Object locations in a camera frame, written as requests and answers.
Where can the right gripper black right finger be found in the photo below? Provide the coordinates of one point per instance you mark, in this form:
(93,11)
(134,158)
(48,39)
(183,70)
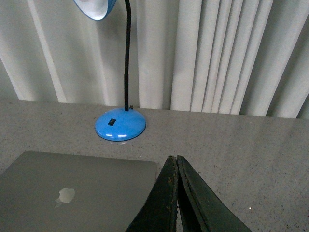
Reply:
(200,208)

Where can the white pleated curtain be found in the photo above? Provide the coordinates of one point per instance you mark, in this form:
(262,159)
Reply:
(247,57)

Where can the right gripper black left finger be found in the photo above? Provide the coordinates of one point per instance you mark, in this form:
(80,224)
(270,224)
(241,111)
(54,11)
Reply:
(159,213)

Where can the blue desk lamp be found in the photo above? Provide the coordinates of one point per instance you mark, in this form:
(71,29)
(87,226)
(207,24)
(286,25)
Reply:
(119,124)

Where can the silver laptop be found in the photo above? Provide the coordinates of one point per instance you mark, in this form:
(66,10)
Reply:
(50,192)

